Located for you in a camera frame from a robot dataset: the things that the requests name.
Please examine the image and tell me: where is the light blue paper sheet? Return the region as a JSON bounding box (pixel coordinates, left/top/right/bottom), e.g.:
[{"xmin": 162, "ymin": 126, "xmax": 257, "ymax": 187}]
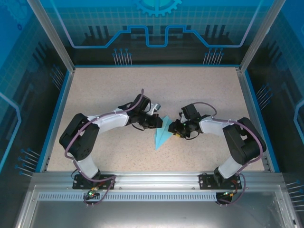
[{"xmin": 153, "ymin": 115, "xmax": 173, "ymax": 151}]

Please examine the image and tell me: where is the metal tray panel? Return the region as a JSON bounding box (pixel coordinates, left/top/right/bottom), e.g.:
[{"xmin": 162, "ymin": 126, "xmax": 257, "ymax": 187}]
[{"xmin": 14, "ymin": 185, "xmax": 299, "ymax": 228}]

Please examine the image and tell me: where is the thin black right wrist wire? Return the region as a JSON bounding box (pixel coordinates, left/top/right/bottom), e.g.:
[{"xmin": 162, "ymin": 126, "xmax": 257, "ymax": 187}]
[{"xmin": 184, "ymin": 130, "xmax": 201, "ymax": 141}]

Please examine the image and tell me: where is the thin black wrist wire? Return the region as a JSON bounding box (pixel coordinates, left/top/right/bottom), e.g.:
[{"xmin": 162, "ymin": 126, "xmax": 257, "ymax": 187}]
[
  {"xmin": 130, "ymin": 121, "xmax": 147, "ymax": 131},
  {"xmin": 184, "ymin": 130, "xmax": 201, "ymax": 141}
]

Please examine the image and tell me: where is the thin black left wrist wire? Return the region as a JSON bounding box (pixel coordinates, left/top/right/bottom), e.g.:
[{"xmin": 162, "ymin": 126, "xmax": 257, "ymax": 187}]
[{"xmin": 130, "ymin": 121, "xmax": 147, "ymax": 131}]

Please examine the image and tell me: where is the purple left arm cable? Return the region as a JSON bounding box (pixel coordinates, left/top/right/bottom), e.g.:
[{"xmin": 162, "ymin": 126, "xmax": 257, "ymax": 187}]
[{"xmin": 64, "ymin": 88, "xmax": 145, "ymax": 207}]

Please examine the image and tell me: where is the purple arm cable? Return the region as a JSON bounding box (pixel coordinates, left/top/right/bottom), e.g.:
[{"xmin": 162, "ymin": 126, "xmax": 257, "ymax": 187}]
[
  {"xmin": 64, "ymin": 88, "xmax": 145, "ymax": 207},
  {"xmin": 192, "ymin": 102, "xmax": 265, "ymax": 206}
]

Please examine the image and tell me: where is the aluminium mounting rail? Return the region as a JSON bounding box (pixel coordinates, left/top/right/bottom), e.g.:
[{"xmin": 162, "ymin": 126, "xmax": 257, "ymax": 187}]
[{"xmin": 31, "ymin": 171, "xmax": 285, "ymax": 192}]

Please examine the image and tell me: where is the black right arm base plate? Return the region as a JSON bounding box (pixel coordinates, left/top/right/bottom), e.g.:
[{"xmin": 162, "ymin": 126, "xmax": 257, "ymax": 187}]
[{"xmin": 199, "ymin": 172, "xmax": 243, "ymax": 190}]

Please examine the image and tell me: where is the blue aluminium side frame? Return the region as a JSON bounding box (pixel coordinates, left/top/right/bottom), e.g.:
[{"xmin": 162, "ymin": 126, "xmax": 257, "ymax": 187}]
[
  {"xmin": 236, "ymin": 67, "xmax": 281, "ymax": 173},
  {"xmin": 35, "ymin": 67, "xmax": 76, "ymax": 173}
]

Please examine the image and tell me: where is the slotted grey cable duct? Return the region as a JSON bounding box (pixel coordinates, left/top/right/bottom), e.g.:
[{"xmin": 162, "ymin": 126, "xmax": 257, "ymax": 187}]
[{"xmin": 37, "ymin": 192, "xmax": 236, "ymax": 202}]

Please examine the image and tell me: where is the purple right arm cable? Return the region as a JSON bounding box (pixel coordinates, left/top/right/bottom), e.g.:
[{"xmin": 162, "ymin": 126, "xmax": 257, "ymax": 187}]
[{"xmin": 192, "ymin": 102, "xmax": 265, "ymax": 206}]

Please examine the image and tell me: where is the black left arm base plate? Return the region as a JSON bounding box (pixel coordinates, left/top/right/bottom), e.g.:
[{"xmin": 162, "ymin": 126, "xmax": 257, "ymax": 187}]
[{"xmin": 72, "ymin": 174, "xmax": 116, "ymax": 190}]

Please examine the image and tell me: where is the aluminium corner post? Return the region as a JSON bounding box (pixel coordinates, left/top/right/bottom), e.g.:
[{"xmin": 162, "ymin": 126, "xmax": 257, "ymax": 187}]
[
  {"xmin": 238, "ymin": 0, "xmax": 287, "ymax": 73},
  {"xmin": 25, "ymin": 0, "xmax": 76, "ymax": 73}
]

